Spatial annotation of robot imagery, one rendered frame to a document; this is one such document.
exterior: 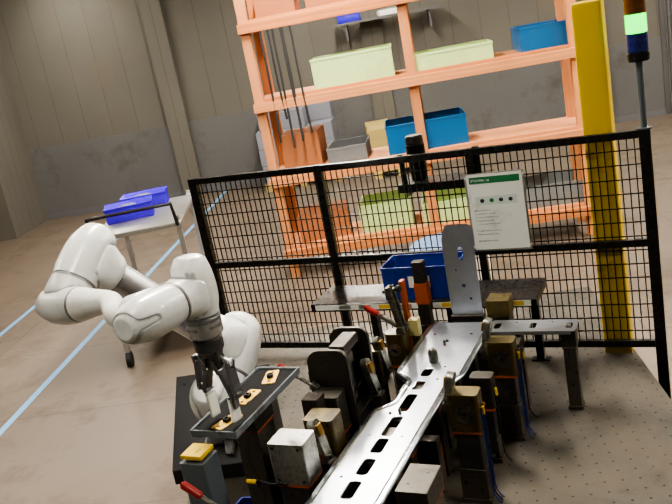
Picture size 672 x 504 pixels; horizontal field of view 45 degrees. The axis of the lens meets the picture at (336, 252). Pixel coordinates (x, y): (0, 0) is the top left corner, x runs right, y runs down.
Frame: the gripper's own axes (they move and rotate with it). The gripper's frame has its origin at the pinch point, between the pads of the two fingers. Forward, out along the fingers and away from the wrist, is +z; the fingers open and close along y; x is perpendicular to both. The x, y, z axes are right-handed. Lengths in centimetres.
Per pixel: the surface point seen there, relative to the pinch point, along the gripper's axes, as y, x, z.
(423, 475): 49, 14, 17
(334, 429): 16.4, 21.4, 14.7
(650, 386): 62, 133, 50
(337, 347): 4.3, 42.3, 1.5
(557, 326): 41, 110, 20
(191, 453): 2.9, -15.3, 3.9
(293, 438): 16.5, 6.0, 8.9
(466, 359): 24, 79, 20
